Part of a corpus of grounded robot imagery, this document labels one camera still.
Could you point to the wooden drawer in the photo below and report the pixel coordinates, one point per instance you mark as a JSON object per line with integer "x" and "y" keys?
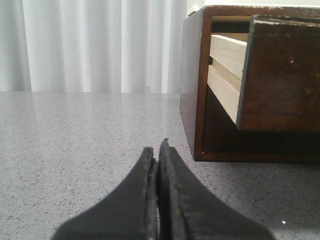
{"x": 269, "y": 78}

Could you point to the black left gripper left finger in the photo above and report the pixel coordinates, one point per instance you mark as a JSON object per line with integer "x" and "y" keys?
{"x": 129, "y": 212}

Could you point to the white curtain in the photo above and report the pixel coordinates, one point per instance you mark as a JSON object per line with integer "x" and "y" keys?
{"x": 113, "y": 46}

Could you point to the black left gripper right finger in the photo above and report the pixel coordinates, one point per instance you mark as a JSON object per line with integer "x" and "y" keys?
{"x": 188, "y": 211}

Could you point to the dark wooden drawer cabinet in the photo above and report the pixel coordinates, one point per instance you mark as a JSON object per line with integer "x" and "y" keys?
{"x": 211, "y": 134}

